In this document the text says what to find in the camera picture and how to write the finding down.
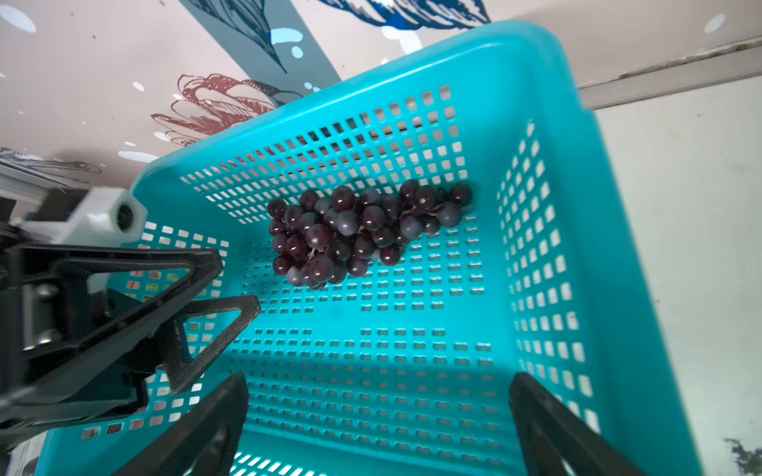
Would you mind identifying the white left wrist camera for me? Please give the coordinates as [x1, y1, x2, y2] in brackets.
[19, 188, 148, 248]

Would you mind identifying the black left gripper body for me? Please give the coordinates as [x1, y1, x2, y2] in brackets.
[1, 240, 149, 440]

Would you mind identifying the dark purple grape bunch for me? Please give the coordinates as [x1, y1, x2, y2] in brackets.
[267, 180, 474, 290]

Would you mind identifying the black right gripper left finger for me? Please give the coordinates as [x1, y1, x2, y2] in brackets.
[117, 375, 249, 476]

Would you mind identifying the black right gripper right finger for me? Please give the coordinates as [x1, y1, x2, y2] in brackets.
[509, 373, 643, 475]

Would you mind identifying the teal plastic basket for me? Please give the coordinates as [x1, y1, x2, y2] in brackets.
[38, 21, 702, 475]

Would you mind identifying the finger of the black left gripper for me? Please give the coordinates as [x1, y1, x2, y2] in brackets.
[157, 296, 261, 395]
[11, 245, 222, 363]

